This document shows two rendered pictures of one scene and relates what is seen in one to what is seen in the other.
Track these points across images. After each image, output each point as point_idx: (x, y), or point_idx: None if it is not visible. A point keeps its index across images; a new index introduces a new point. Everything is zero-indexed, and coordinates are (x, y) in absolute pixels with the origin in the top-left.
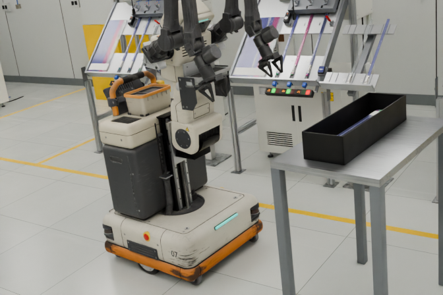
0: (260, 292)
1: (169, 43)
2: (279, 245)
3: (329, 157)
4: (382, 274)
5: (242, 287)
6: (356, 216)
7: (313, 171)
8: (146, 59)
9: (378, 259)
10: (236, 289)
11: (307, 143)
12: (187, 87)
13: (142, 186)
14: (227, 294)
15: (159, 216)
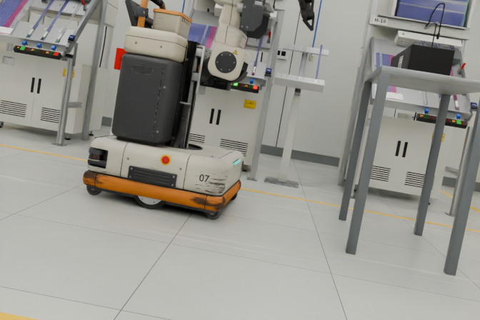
0: (283, 228)
1: None
2: (368, 152)
3: (436, 69)
4: (476, 173)
5: (262, 224)
6: (349, 173)
7: (429, 76)
8: None
9: (476, 158)
10: (257, 225)
11: (416, 56)
12: (254, 7)
13: (168, 104)
14: (253, 227)
15: (168, 147)
